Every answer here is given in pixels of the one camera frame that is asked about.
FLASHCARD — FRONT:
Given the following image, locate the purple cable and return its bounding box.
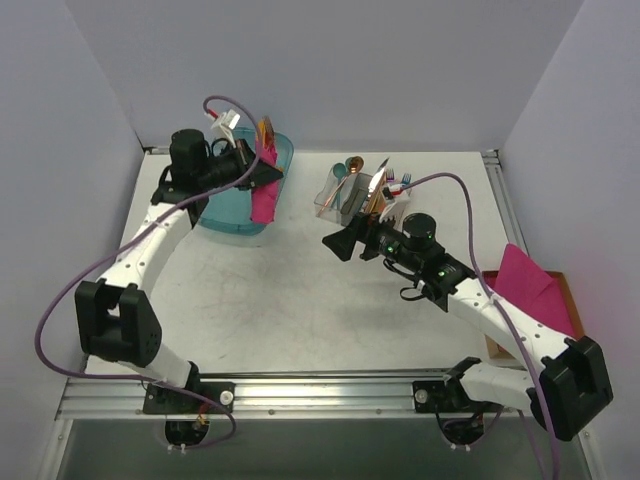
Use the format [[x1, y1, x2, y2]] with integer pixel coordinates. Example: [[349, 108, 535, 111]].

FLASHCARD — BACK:
[[34, 94, 271, 451], [399, 172, 561, 480]]

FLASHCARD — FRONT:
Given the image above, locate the pink napkin stack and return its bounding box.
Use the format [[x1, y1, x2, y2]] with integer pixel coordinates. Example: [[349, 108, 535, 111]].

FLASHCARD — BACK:
[[487, 244, 575, 337]]

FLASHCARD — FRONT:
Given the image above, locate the clear acrylic utensil organizer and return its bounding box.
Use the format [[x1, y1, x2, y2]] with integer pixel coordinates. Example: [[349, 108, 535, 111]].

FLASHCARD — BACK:
[[314, 164, 398, 226]]

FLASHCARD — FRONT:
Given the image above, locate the aluminium frame rail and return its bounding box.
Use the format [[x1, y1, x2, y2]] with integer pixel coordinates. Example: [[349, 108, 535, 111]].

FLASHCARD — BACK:
[[54, 369, 594, 421]]

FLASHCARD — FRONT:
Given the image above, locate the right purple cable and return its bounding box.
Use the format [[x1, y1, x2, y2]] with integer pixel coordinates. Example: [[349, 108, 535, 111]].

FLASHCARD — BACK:
[[399, 172, 561, 480]]

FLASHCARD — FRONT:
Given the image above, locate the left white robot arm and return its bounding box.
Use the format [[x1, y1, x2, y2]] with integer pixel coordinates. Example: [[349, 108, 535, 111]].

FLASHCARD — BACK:
[[74, 125, 284, 411]]

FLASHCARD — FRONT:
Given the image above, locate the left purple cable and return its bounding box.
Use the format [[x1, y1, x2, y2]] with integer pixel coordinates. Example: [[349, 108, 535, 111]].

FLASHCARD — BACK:
[[34, 94, 271, 451]]

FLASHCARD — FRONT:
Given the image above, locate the brown napkin tray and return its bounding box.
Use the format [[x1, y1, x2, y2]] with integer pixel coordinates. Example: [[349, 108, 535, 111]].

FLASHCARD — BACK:
[[507, 271, 584, 339]]

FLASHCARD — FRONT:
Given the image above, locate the teal spoon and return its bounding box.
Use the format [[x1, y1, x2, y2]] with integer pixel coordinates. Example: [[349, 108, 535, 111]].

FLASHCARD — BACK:
[[330, 163, 349, 208]]

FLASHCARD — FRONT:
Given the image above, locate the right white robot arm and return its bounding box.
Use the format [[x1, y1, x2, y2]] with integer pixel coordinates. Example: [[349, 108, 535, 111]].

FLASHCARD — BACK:
[[322, 213, 613, 442]]

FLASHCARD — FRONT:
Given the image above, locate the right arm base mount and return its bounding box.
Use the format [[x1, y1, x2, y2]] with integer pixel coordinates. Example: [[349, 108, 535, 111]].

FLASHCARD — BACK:
[[412, 379, 500, 415]]

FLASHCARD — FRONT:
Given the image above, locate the copper spoon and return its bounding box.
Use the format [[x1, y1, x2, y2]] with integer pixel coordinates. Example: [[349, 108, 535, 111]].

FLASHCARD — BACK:
[[317, 156, 364, 216]]

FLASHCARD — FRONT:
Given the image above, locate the pink paper napkin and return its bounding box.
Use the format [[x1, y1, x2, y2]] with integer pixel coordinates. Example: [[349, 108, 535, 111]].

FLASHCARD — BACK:
[[250, 143, 279, 224]]

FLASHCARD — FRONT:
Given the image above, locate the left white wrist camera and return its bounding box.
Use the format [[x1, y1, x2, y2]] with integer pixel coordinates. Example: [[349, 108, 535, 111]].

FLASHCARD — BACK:
[[211, 109, 240, 148]]

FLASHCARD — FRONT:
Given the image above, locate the silver knife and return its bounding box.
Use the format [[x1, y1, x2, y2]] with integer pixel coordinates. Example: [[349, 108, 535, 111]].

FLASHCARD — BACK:
[[367, 155, 391, 214]]

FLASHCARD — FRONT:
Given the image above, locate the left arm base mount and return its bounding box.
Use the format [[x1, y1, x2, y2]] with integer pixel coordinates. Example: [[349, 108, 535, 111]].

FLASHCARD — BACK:
[[142, 380, 236, 415]]

